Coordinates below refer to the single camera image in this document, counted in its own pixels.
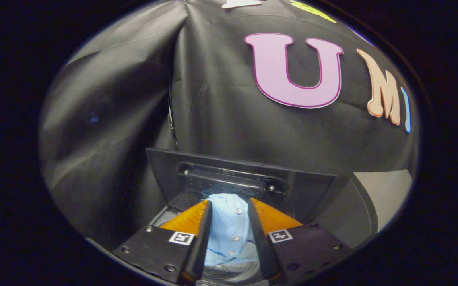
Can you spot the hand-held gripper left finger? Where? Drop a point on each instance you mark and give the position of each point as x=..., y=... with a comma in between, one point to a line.
x=203, y=238

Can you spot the light blue shirt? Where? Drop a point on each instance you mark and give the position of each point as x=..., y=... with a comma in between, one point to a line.
x=229, y=222

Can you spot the beige cabinet with dark frame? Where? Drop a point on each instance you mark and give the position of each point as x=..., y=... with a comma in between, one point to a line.
x=388, y=194

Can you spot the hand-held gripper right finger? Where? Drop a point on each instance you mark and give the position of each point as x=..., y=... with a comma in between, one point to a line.
x=259, y=238

